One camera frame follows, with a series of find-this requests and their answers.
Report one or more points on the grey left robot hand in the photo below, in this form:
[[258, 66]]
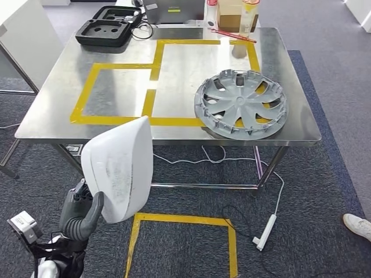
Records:
[[76, 218]]

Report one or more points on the white plastic shell part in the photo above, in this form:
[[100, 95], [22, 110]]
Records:
[[119, 169]]

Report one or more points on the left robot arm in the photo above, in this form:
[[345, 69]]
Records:
[[60, 261]]

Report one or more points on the steel workbench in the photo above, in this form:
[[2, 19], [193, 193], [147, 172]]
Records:
[[180, 84]]

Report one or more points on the white board panel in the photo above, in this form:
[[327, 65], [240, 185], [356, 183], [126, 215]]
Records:
[[26, 46]]

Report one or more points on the black foam case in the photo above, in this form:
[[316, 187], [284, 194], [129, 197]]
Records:
[[101, 34]]

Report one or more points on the grey laptop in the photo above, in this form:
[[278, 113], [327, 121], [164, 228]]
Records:
[[174, 11]]

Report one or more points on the grey plastic hubcap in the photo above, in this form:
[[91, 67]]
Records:
[[240, 103]]

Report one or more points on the white power strip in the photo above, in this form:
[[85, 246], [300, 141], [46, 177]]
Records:
[[265, 232]]

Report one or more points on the clear bottle red cap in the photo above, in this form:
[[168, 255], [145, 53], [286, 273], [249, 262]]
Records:
[[211, 13]]

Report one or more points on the red stick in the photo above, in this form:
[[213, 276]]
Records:
[[232, 35]]

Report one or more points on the brown cardboard box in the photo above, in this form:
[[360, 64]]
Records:
[[229, 15]]

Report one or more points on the person's foot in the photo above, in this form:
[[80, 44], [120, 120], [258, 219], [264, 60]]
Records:
[[357, 227]]

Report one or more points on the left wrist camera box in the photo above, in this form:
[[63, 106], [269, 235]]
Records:
[[24, 226]]

